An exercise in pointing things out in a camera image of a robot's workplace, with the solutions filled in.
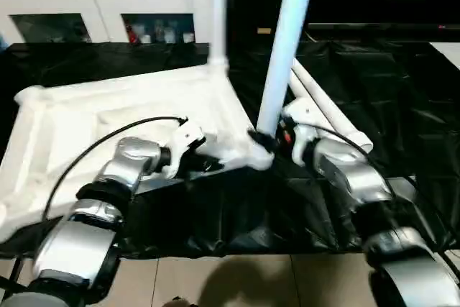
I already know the white glass-door cabinet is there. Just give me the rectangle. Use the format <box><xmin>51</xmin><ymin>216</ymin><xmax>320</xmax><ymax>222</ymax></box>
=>
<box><xmin>0</xmin><ymin>0</ymin><xmax>213</xmax><ymax>44</ymax></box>

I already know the grey left robot leg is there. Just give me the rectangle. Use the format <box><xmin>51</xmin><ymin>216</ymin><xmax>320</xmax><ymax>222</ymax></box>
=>
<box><xmin>161</xmin><ymin>297</ymin><xmax>199</xmax><ymax>307</ymax></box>

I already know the black flat screen panel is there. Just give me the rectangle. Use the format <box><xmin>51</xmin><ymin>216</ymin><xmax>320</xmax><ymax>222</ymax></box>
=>
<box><xmin>305</xmin><ymin>22</ymin><xmax>460</xmax><ymax>36</ymax></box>

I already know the white flat board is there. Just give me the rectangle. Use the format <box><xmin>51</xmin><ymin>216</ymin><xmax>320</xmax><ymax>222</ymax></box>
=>
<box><xmin>430</xmin><ymin>42</ymin><xmax>460</xmax><ymax>72</ymax></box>

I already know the white plastic table leg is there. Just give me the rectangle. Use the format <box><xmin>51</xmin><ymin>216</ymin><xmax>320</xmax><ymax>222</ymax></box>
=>
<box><xmin>287</xmin><ymin>70</ymin><xmax>340</xmax><ymax>132</ymax></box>
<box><xmin>208</xmin><ymin>0</ymin><xmax>231</xmax><ymax>78</ymax></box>
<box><xmin>251</xmin><ymin>0</ymin><xmax>320</xmax><ymax>144</ymax></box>
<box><xmin>290</xmin><ymin>58</ymin><xmax>375</xmax><ymax>155</ymax></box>

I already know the black work mat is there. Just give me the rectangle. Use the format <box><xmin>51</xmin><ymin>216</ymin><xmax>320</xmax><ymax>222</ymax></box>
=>
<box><xmin>0</xmin><ymin>34</ymin><xmax>460</xmax><ymax>259</ymax></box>

